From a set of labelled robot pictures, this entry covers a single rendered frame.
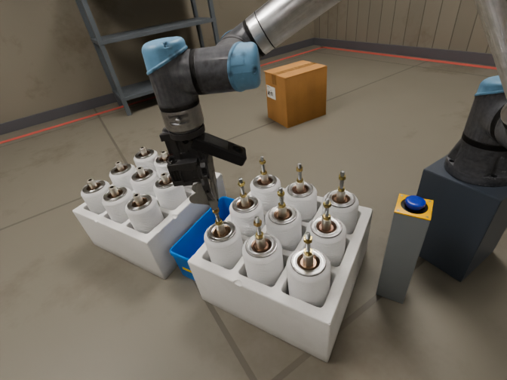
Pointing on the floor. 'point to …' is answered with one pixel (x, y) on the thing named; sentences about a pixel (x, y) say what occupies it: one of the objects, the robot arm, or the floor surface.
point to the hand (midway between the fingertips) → (216, 203)
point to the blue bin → (188, 242)
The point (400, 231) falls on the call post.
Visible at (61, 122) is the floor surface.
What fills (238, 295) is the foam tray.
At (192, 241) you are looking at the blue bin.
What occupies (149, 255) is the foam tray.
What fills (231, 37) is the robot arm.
